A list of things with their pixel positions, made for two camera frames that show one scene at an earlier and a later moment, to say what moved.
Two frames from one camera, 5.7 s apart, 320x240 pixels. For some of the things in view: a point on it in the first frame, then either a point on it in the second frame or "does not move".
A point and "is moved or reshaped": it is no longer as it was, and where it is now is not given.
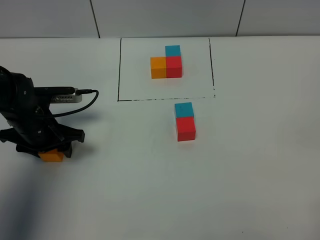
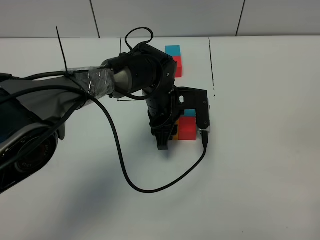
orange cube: x=53 y=155 is moved or reshaped
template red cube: x=173 y=66 does not move
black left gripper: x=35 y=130 to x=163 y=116
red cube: x=186 y=128 does not move
